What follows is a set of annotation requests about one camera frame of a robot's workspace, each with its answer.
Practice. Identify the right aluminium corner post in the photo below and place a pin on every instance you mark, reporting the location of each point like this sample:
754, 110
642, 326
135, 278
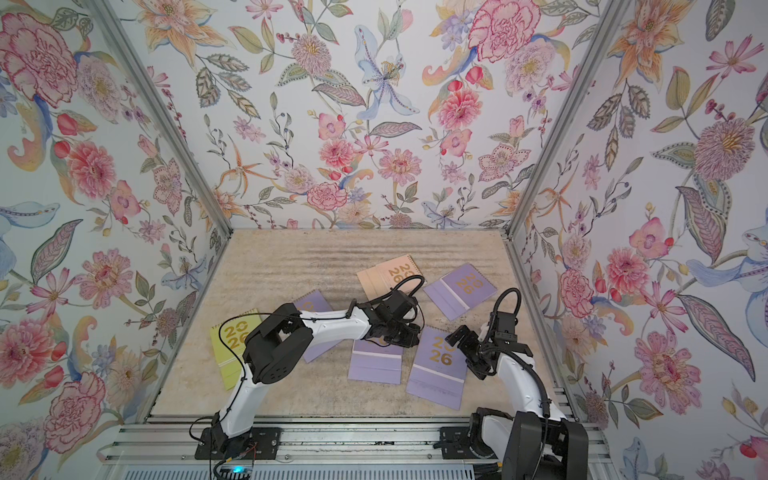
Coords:
607, 26

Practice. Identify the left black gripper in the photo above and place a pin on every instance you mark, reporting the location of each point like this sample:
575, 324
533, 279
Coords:
412, 338

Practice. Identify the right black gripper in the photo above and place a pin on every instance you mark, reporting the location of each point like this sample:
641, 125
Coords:
466, 345

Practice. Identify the left aluminium corner post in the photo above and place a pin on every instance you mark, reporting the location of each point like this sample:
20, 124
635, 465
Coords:
116, 37

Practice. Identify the aluminium corner post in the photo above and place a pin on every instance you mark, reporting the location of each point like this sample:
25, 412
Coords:
116, 37
607, 26

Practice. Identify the peach pink calendar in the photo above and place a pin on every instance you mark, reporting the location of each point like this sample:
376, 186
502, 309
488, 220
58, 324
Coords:
383, 277

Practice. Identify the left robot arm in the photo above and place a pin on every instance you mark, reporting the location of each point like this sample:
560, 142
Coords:
275, 347

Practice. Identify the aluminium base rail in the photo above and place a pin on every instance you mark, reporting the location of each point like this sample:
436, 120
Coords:
167, 447

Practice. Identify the lime green calendar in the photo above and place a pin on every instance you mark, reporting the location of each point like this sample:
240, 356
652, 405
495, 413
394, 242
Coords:
228, 344

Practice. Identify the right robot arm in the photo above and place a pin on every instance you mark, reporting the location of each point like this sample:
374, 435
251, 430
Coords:
535, 440

